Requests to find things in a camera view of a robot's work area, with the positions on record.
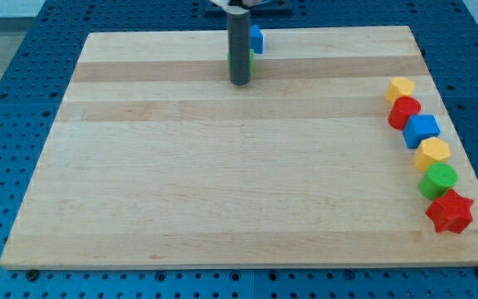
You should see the blue block behind rod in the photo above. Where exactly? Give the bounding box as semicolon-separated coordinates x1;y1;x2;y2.
250;24;265;54

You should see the blue cube block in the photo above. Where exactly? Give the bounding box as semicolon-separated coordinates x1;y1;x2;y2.
402;115;441;149

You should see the red star block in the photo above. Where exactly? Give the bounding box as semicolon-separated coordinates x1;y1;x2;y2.
425;189;474;234

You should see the green circle block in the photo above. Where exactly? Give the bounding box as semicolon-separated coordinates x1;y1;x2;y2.
417;162;458;200

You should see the green block behind rod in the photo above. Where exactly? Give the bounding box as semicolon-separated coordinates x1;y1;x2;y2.
227;49;255;77

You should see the red circle block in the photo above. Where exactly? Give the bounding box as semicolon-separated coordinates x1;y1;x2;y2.
388;96;422;130

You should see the wooden board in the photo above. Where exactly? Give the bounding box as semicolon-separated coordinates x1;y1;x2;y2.
0;26;478;270

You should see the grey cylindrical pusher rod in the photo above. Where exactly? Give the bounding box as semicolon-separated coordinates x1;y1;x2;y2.
227;8;251;86

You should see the yellow hexagon block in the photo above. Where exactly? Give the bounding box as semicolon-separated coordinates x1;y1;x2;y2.
413;137;451;172

